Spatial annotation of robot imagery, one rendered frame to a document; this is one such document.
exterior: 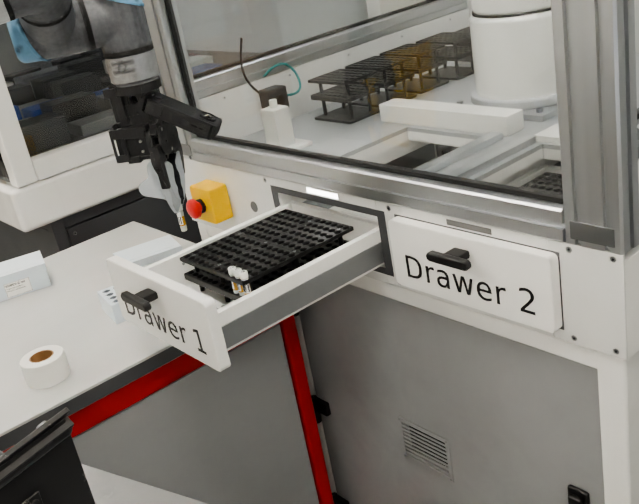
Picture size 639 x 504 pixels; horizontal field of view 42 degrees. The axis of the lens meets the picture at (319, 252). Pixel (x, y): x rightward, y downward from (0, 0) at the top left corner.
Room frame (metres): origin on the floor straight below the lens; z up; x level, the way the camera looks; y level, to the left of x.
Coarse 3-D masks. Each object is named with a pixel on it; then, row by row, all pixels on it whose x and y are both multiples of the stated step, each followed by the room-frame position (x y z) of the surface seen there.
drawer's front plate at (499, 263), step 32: (416, 224) 1.12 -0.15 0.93; (416, 256) 1.12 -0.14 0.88; (480, 256) 1.02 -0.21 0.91; (512, 256) 0.97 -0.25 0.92; (544, 256) 0.94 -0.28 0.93; (416, 288) 1.13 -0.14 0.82; (480, 288) 1.02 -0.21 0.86; (512, 288) 0.98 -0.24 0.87; (544, 288) 0.94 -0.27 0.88; (512, 320) 0.98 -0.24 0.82; (544, 320) 0.94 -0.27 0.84
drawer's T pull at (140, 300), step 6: (126, 294) 1.10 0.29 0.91; (132, 294) 1.10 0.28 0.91; (138, 294) 1.10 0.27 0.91; (144, 294) 1.09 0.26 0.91; (150, 294) 1.09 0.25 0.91; (156, 294) 1.10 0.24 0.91; (126, 300) 1.10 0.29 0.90; (132, 300) 1.08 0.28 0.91; (138, 300) 1.08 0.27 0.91; (144, 300) 1.07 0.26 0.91; (150, 300) 1.09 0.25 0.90; (138, 306) 1.07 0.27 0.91; (144, 306) 1.06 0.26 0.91; (150, 306) 1.06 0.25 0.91
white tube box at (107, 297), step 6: (108, 288) 1.41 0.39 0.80; (102, 294) 1.39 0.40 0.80; (108, 294) 1.39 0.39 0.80; (114, 294) 1.38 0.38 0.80; (102, 300) 1.38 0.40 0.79; (108, 300) 1.36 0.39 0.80; (114, 300) 1.35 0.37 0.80; (102, 306) 1.40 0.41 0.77; (108, 306) 1.35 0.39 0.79; (114, 306) 1.33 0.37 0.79; (108, 312) 1.36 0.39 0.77; (114, 312) 1.33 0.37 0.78; (120, 312) 1.34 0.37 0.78; (114, 318) 1.33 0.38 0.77; (120, 318) 1.33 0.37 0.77
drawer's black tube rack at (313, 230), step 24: (288, 216) 1.33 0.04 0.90; (312, 216) 1.31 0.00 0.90; (240, 240) 1.26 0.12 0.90; (264, 240) 1.24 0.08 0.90; (288, 240) 1.22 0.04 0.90; (312, 240) 1.21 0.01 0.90; (336, 240) 1.26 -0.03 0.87; (240, 264) 1.16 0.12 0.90; (264, 264) 1.14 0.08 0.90; (288, 264) 1.19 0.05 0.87; (216, 288) 1.16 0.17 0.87
